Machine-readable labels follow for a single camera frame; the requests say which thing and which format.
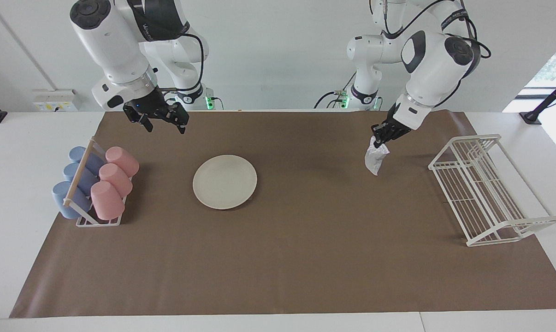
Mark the brown table mat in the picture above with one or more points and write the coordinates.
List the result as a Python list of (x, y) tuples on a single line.
[(305, 258)]

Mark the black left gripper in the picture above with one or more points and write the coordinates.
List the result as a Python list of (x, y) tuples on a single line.
[(395, 127)]

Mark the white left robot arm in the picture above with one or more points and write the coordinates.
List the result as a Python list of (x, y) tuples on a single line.
[(434, 60)]

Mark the blue plastic cup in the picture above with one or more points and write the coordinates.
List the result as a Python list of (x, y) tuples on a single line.
[(71, 171), (77, 154), (61, 198)]

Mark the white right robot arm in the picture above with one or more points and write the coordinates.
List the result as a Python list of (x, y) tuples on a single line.
[(107, 41)]

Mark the pink plastic cup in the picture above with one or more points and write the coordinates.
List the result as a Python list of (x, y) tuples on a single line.
[(107, 200), (122, 160), (116, 180)]

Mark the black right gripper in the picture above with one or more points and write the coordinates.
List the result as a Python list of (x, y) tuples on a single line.
[(149, 103)]

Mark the white cup rack wooden bar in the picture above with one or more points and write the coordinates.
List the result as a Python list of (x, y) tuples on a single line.
[(79, 173)]

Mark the cream round plate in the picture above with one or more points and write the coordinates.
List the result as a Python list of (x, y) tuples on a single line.
[(225, 182)]

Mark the green lit base connector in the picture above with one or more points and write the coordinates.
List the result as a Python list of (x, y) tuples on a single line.
[(209, 102), (343, 99)]

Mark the white wall socket box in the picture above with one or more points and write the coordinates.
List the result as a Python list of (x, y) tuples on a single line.
[(56, 100)]

